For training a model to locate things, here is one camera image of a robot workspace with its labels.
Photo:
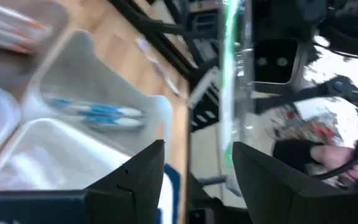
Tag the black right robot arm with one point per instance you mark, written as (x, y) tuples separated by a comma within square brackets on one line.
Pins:
[(346, 28)]

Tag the orange toothbrush in wrapper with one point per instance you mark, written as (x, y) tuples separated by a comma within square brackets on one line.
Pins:
[(11, 18), (5, 40)]

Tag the grey plastic bin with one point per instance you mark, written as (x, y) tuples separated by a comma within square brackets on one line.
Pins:
[(82, 74)]

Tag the blue toothbrush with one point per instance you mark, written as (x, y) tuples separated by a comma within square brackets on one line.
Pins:
[(104, 110), (110, 122)]

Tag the person's forearm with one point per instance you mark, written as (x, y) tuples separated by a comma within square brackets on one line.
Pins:
[(291, 152)]

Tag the toothbrushes lower right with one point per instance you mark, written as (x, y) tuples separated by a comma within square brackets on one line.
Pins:
[(158, 67)]

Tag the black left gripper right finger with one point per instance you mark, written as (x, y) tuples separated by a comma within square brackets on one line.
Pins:
[(275, 193)]

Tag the smoky brown translucent bin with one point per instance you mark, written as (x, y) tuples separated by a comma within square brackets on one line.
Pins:
[(51, 15)]

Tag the green toothbrush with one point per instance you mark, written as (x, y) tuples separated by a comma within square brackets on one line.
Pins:
[(228, 77)]

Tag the white plastic bin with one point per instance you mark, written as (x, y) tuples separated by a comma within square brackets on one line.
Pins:
[(42, 149)]

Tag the person's hand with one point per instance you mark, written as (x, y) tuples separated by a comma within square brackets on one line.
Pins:
[(337, 155)]

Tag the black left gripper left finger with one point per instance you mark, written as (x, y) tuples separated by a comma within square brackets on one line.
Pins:
[(129, 186)]

